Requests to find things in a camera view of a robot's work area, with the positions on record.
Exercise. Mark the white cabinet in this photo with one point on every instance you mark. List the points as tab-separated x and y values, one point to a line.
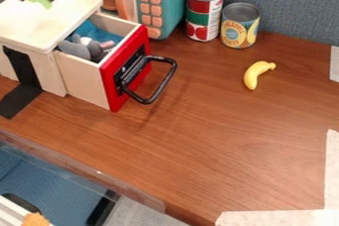
31	28

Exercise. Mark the blue cloth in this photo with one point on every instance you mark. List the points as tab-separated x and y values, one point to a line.
98	33

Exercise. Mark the grey plush toy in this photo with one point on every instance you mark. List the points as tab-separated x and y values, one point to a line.
86	47

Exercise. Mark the teal toy microwave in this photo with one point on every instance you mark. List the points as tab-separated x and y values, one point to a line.
163	2

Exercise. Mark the red and green can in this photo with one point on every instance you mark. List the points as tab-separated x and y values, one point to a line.
204	12

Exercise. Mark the yellow and blue can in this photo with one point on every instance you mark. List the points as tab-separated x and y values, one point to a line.
239	25

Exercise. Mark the yellow toy banana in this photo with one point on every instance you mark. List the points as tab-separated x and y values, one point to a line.
255	73

